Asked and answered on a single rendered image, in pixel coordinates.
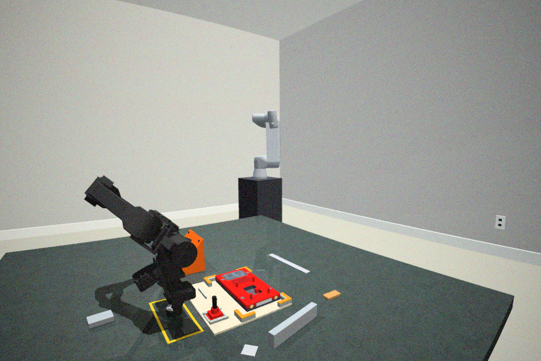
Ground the white flat bar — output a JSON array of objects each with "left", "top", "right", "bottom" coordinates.
[{"left": 269, "top": 254, "right": 310, "bottom": 273}]

